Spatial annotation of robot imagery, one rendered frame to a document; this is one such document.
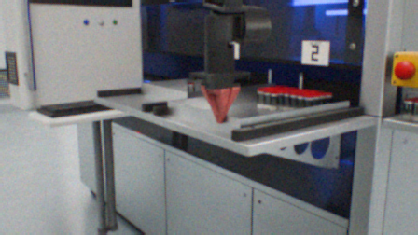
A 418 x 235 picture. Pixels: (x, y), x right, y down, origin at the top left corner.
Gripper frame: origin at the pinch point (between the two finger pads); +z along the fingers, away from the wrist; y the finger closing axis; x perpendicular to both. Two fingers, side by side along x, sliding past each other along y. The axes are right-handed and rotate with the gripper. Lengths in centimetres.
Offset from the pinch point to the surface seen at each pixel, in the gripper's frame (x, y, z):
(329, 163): -0.5, 35.6, 16.5
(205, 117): 5.5, 0.6, 0.6
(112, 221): 100, 18, 67
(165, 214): 85, 37, 64
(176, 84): 54, 25, 1
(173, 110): 18.3, 0.8, 1.2
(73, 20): 89, 3, -21
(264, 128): -7.6, 4.6, 1.1
